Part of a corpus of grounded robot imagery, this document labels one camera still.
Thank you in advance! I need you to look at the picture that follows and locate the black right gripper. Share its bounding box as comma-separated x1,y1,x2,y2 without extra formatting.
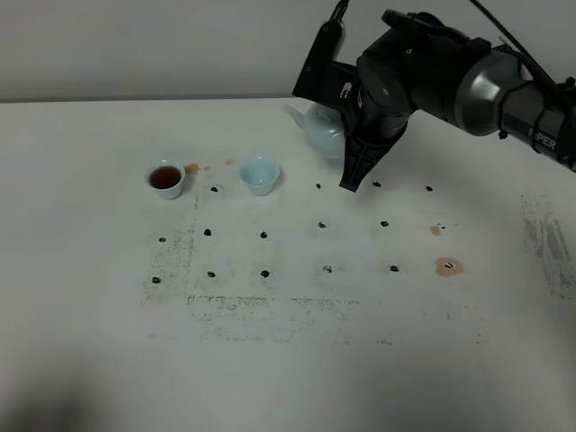
339,76,410,192

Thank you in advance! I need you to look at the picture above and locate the light blue porcelain teapot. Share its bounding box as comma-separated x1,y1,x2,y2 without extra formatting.
282,103,346,159

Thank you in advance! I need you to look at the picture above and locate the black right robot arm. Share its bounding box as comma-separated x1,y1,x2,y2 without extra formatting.
340,10,575,192

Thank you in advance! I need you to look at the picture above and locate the right blue porcelain teacup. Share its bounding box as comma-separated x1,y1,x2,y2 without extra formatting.
239,155,280,196

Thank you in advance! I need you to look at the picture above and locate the blue porcelain teacup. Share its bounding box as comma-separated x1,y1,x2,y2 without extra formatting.
239,155,280,196
144,159,185,200

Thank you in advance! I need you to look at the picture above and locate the left blue porcelain teacup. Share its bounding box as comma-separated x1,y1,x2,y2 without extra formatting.
144,159,185,200

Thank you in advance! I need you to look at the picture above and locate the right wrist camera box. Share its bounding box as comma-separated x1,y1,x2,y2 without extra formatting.
292,0,358,113

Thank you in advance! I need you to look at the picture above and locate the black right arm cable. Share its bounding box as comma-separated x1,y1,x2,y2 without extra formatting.
467,0,576,109

